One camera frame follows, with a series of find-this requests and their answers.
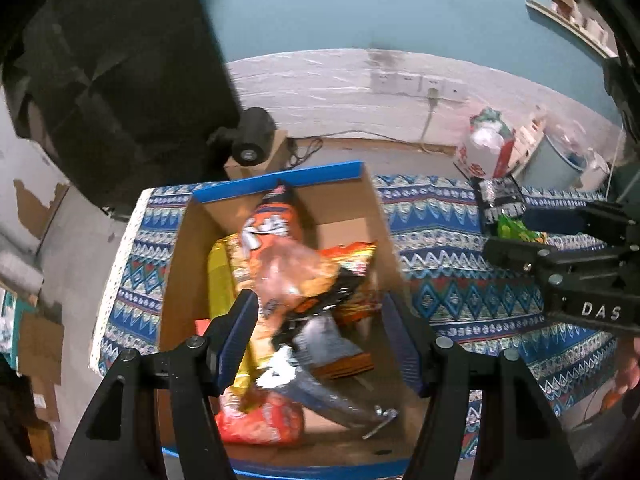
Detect black snack packet silver back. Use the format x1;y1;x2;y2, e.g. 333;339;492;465
254;269;400;440

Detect black cylindrical device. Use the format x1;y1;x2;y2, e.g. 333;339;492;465
206;106;277;167

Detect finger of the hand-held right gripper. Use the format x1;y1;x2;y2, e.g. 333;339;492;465
521;202;640;249
482;236;627;287

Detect green snack packet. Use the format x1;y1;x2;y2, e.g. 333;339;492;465
497;214;548;245

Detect white power cable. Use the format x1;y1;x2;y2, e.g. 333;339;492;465
419;87;442;153

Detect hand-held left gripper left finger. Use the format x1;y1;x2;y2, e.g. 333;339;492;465
60;289;261;480

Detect brown cardboard pieces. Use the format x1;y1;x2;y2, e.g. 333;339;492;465
0;285;67;463

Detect wall shelf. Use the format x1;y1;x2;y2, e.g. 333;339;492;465
524;0;622;60

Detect orange snack packet clear window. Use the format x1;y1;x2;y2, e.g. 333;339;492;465
239;179;343;307

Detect yellow snack packet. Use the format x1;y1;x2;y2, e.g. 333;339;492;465
206;234;261;413

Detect large black panel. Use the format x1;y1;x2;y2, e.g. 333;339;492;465
0;0;242;207

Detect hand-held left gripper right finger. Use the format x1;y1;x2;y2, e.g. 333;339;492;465
382;290;581;480

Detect orange black snack bag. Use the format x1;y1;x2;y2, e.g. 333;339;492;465
319;241;379;327

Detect white wall socket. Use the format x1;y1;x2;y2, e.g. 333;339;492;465
371;71;469;102

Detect cardboard box blue outside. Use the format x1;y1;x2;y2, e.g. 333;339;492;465
156;160;436;478

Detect teal bucket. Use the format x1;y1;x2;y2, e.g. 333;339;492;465
520;132;592;192

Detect orange red snack packet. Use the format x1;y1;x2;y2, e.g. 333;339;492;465
214;389;306;447

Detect black cable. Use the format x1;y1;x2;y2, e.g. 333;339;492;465
284;136;326;170

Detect red white shopping bag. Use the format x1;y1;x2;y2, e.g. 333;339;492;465
454;107;517;182

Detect patterned blue tablecloth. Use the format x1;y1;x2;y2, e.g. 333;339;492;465
90;172;623;462

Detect black white printed snack packet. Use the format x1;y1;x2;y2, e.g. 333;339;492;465
476;176;525;227

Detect white carton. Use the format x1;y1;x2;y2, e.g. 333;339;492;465
514;105;549;162

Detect person's right hand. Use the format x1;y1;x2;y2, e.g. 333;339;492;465
616;339;640;393

